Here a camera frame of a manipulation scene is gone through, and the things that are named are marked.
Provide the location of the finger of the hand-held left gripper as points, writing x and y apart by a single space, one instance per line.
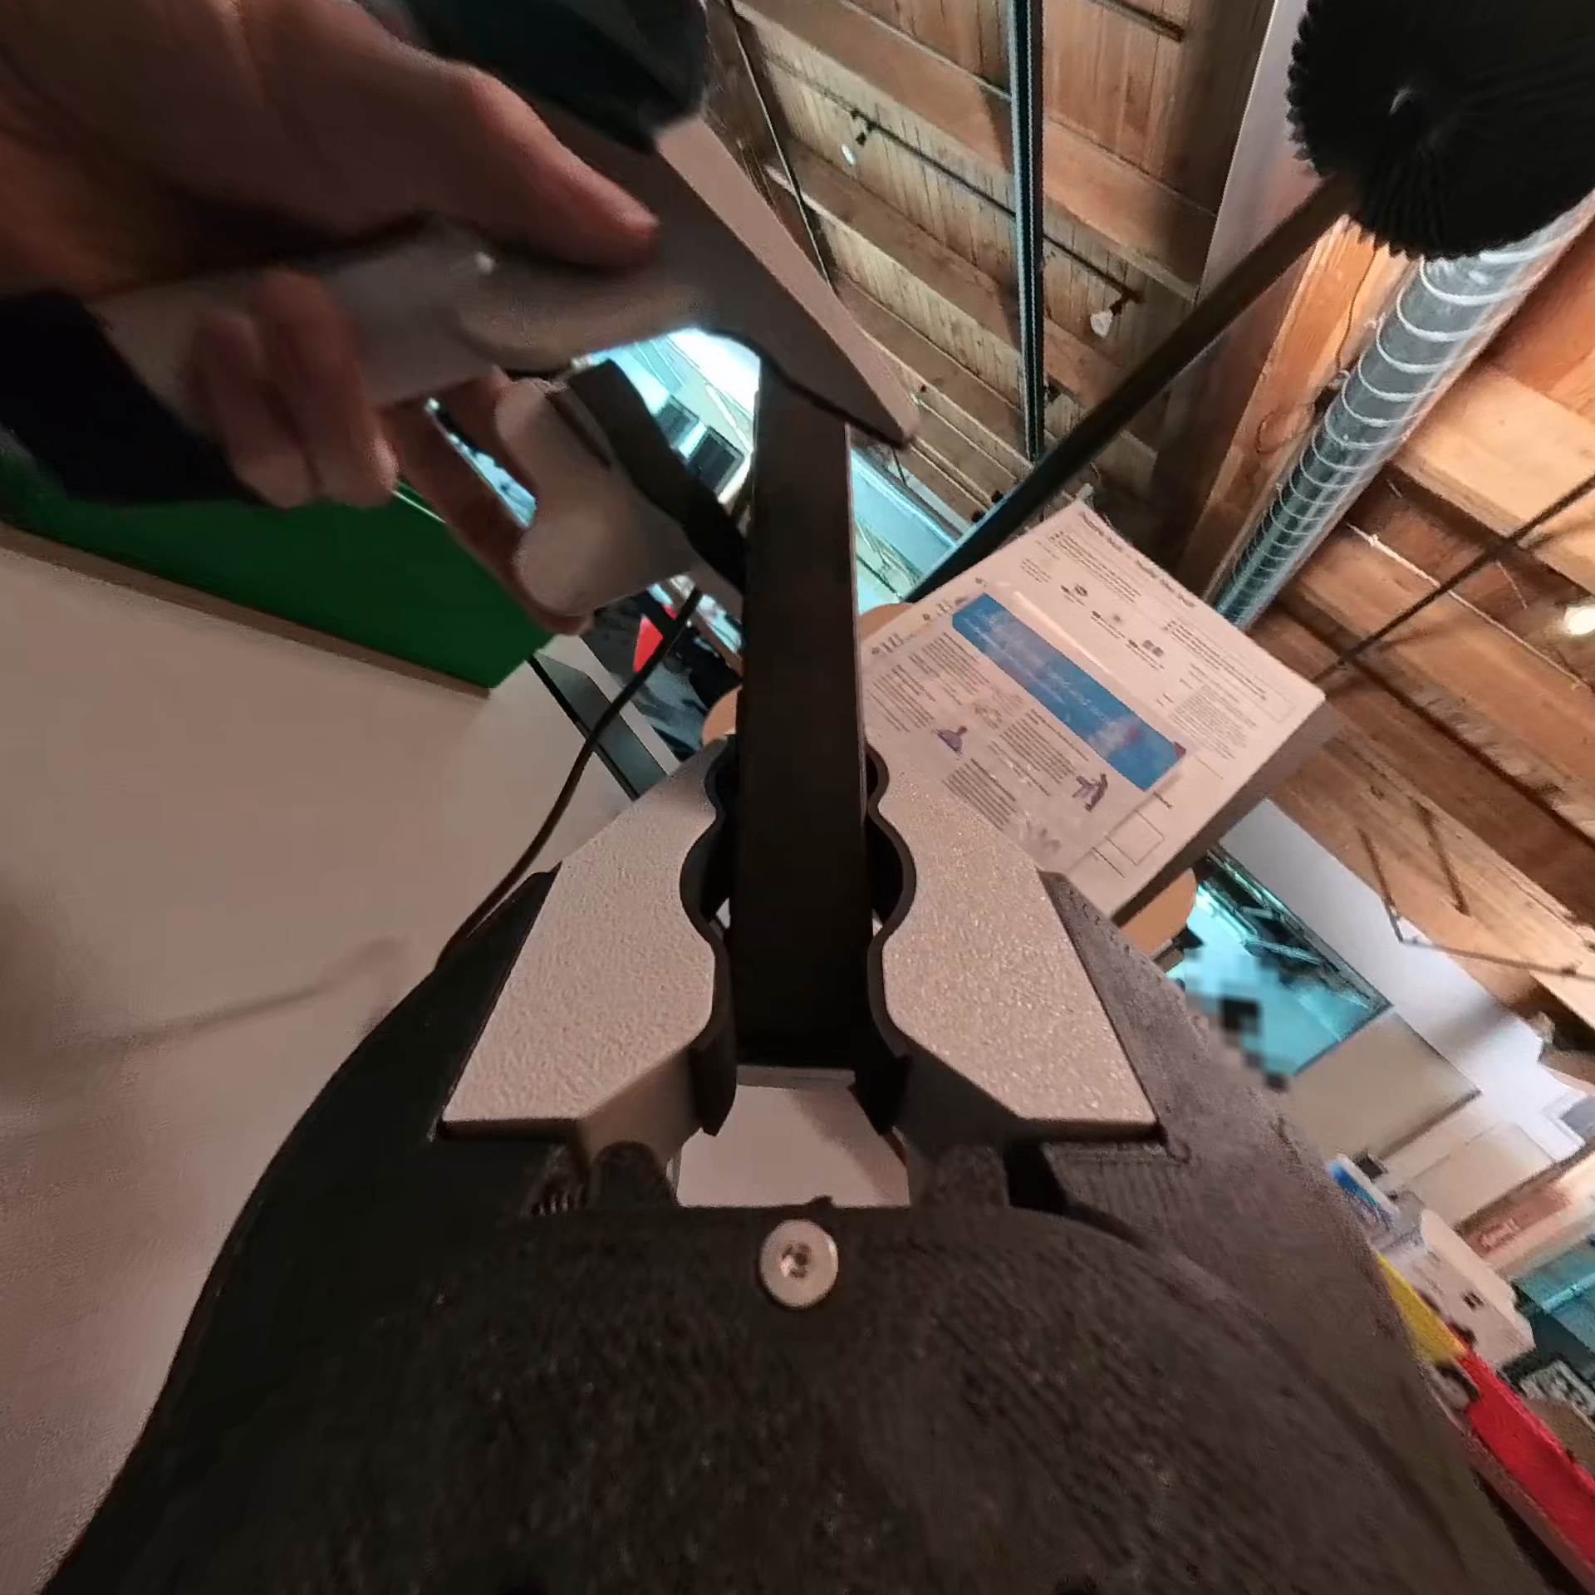
773 287

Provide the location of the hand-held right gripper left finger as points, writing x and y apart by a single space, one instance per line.
585 983

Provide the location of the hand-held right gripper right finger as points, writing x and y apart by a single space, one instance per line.
1009 983

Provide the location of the black rectangular usb adapter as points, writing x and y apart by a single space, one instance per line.
798 748

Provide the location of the person's left hand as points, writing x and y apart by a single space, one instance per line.
249 150

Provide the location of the white track spotlight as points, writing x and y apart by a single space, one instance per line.
1108 321
853 150

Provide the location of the instruction sheet board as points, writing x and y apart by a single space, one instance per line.
1060 697

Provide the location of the black metal pole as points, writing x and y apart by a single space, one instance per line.
1121 399

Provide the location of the green plastic bin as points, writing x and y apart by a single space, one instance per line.
312 585

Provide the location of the white storage box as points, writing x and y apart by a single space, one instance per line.
1446 1259

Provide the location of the red plastic crate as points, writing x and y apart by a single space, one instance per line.
1533 1445

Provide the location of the black pleated round shade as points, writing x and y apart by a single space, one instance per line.
1470 123

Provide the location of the black ceiling rail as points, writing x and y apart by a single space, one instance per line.
1028 249

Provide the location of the silver flexible air duct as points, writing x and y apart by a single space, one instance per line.
1372 399

